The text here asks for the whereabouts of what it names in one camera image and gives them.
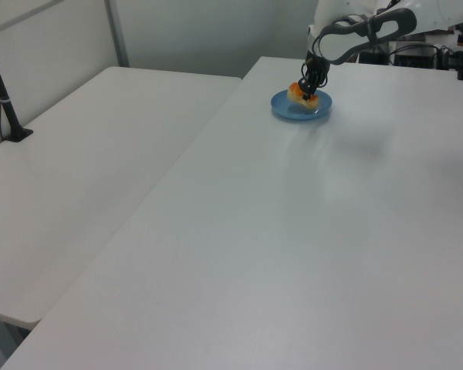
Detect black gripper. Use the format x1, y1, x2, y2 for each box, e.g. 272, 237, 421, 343
297, 55, 330, 103

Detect white side table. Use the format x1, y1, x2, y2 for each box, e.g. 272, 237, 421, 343
0, 66, 243, 325

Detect small black equipment box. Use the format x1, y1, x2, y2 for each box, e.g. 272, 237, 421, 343
357, 41, 390, 65

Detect blue round plate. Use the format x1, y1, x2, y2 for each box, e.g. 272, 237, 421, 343
270, 89, 334, 122

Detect toy bread with orange topping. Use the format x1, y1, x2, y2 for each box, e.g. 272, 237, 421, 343
286, 81, 319, 109

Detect black pole with base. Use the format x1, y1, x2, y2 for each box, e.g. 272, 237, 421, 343
0, 29, 35, 143

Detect grey partition corner post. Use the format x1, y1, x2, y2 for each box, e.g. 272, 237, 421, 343
103, 0, 131, 68

